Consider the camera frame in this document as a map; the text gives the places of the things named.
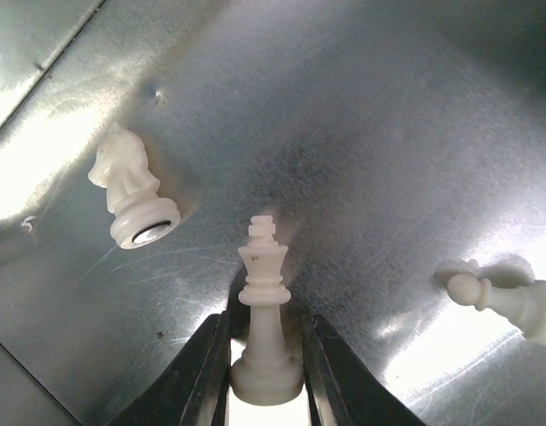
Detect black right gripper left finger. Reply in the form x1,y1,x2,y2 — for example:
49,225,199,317
110,312,231,426

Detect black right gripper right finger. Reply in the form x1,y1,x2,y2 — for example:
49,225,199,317
302,313,423,426

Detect white chess king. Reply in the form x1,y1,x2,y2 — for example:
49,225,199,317
230,216,304,406

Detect white chess knight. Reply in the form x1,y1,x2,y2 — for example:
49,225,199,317
88,122,181,249

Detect white chess pawn lying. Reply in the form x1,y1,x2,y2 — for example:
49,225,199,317
447,273,546,346

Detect gold rimmed metal tin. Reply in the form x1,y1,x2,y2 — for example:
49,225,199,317
0,1,546,425

